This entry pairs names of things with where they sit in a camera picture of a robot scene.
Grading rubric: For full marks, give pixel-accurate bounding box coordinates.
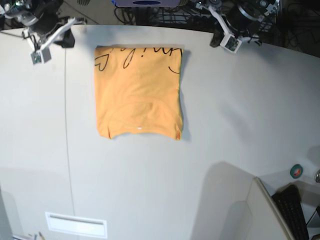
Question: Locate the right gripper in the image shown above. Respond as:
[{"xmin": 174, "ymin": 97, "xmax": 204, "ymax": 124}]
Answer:
[{"xmin": 27, "ymin": 7, "xmax": 75, "ymax": 49}]

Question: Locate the black keyboard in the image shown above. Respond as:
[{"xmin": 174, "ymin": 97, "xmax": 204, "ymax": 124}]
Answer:
[{"xmin": 272, "ymin": 184, "xmax": 309, "ymax": 240}]

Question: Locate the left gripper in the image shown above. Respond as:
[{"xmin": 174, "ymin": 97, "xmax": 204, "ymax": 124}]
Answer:
[{"xmin": 209, "ymin": 4, "xmax": 260, "ymax": 48}]

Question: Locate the green tape roll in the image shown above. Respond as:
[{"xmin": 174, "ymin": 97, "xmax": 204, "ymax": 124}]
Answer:
[{"xmin": 289, "ymin": 164, "xmax": 304, "ymax": 179}]

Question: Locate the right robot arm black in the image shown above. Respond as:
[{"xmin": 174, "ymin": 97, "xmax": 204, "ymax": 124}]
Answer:
[{"xmin": 0, "ymin": 0, "xmax": 85, "ymax": 53}]

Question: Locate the blue box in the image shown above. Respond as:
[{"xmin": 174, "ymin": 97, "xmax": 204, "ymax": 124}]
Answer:
[{"xmin": 111, "ymin": 0, "xmax": 182, "ymax": 8}]

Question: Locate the orange t-shirt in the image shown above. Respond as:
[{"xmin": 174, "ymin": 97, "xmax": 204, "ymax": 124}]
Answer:
[{"xmin": 94, "ymin": 46, "xmax": 184, "ymax": 140}]

